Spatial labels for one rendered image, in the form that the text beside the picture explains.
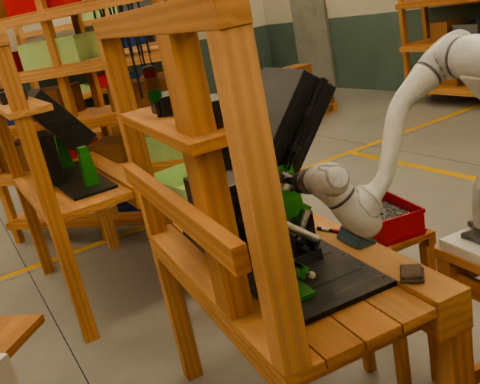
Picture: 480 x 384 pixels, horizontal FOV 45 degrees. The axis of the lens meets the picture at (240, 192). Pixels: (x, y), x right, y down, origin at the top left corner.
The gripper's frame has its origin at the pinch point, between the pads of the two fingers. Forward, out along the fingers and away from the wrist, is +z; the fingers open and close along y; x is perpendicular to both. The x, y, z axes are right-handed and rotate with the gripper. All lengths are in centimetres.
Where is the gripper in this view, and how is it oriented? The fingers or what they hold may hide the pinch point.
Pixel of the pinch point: (282, 184)
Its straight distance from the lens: 208.1
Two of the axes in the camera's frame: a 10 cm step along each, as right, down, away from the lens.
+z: -3.4, 0.3, 9.4
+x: -4.5, 8.7, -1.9
